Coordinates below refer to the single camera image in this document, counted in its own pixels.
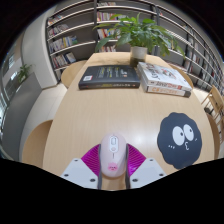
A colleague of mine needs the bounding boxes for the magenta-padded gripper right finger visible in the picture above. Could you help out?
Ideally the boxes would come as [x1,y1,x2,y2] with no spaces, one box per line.
[125,143,167,190]

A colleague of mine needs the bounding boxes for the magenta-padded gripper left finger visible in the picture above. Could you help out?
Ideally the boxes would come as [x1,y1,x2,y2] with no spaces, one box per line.
[60,143,103,190]

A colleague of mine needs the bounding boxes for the pale pink computer mouse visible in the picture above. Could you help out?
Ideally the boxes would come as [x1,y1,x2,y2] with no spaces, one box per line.
[99,132,128,179]

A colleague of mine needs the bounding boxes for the black cartoon-face mouse pad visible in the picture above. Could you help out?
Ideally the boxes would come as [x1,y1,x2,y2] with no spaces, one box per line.
[156,112,203,170]

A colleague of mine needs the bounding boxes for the round-backed wooden chair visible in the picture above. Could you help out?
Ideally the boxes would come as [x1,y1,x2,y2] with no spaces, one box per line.
[21,119,54,169]
[206,113,222,159]
[60,59,89,89]
[168,63,195,88]

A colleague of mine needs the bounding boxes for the book with orange spine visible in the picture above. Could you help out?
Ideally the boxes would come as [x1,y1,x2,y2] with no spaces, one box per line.
[145,83,192,99]

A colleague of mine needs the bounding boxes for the light wooden chair group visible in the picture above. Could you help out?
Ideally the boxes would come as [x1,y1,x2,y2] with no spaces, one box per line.
[200,84,224,144]

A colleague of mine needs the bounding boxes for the white illustrated book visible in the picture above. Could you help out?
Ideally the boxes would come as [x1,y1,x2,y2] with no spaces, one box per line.
[136,61,194,93]

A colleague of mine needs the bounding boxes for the black hardcover book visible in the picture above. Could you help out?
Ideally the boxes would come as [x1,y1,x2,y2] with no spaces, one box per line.
[78,64,141,90]

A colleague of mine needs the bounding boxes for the small background potted plant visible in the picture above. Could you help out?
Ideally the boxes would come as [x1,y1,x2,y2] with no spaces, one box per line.
[16,63,33,84]

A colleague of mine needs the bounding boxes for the green potted plant, white pot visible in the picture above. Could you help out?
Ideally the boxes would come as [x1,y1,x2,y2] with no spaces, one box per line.
[93,12,186,69]

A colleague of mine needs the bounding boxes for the grey wall shelf unit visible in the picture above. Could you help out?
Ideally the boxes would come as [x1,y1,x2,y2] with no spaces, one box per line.
[44,0,224,98]

